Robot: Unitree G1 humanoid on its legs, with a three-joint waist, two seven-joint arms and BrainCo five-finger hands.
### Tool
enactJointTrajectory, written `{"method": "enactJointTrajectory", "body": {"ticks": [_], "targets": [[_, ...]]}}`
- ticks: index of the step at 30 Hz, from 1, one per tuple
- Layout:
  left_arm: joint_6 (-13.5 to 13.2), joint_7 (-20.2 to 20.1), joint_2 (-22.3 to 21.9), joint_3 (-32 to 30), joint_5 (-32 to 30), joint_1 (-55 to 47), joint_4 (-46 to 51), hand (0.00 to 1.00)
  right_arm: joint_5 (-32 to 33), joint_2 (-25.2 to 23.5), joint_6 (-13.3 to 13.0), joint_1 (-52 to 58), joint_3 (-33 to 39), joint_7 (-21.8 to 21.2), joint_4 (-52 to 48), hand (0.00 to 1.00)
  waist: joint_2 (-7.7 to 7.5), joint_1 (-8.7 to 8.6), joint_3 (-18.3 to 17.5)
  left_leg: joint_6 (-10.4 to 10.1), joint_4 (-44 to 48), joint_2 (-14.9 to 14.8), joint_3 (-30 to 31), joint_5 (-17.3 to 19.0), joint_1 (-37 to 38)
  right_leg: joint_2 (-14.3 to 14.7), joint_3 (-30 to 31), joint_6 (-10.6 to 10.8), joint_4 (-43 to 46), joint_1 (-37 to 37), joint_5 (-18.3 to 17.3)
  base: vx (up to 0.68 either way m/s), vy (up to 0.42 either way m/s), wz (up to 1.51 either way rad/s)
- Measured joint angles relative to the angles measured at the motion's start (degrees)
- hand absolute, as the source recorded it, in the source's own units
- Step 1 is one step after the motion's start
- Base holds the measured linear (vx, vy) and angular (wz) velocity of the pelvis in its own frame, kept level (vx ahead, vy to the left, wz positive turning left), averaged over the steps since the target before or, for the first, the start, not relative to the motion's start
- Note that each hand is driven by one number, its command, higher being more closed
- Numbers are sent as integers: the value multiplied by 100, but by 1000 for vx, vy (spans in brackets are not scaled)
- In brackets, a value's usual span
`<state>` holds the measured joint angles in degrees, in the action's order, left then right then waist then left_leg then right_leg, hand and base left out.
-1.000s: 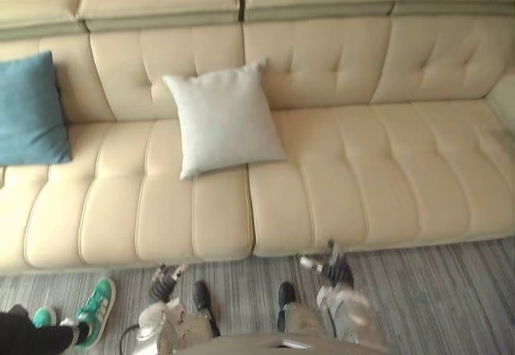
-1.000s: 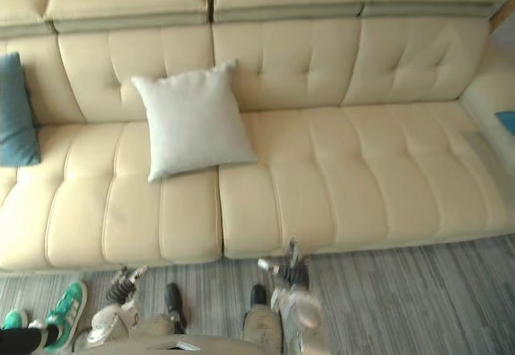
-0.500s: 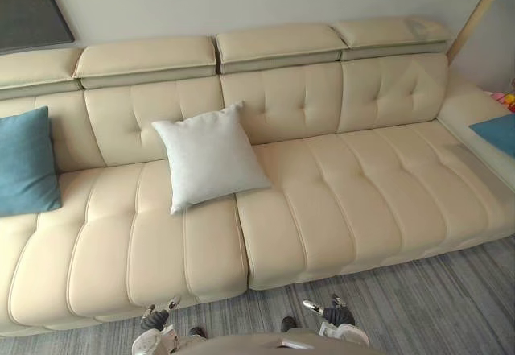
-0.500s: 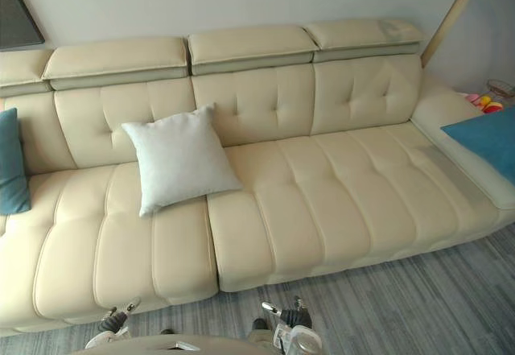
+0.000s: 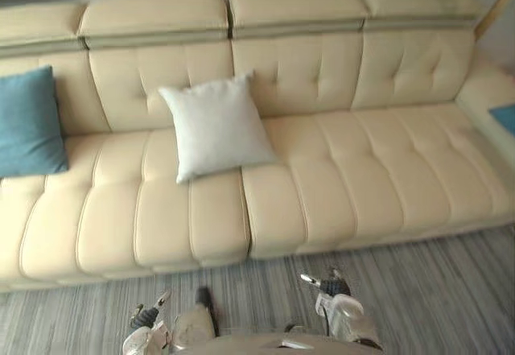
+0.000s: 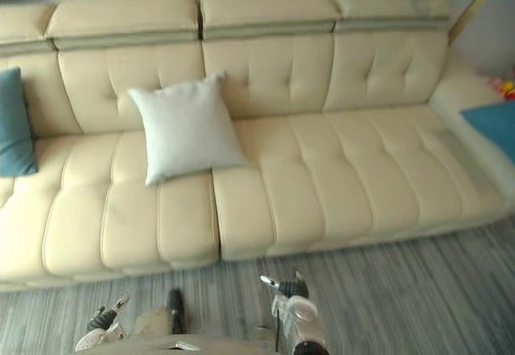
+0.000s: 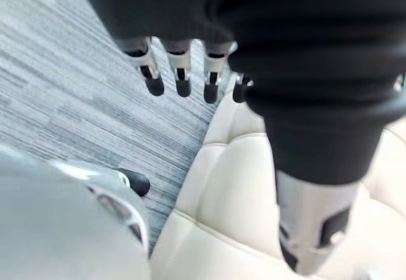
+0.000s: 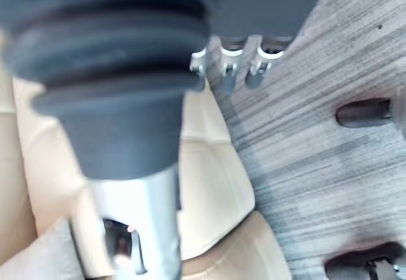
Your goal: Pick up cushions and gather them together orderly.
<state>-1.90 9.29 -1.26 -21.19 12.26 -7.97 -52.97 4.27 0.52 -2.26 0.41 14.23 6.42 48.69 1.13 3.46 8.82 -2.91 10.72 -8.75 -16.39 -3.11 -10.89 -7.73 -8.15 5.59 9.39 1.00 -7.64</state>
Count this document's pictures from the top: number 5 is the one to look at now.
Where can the light wooden frame bar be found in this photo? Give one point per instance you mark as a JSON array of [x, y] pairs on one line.
[[493, 7]]

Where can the large teal square cushion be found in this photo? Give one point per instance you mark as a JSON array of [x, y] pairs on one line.
[[28, 125]]

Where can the white square cushion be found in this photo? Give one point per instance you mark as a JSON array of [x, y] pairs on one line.
[[217, 129]]

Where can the cream leather sofa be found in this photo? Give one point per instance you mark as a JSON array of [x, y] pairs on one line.
[[354, 162]]

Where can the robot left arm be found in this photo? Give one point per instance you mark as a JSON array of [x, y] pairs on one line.
[[145, 341]]

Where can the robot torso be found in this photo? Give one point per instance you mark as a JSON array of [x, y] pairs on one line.
[[249, 345]]

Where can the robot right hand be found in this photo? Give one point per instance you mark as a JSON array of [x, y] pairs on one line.
[[330, 284]]

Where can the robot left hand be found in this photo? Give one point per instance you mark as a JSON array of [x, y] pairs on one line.
[[147, 316]]

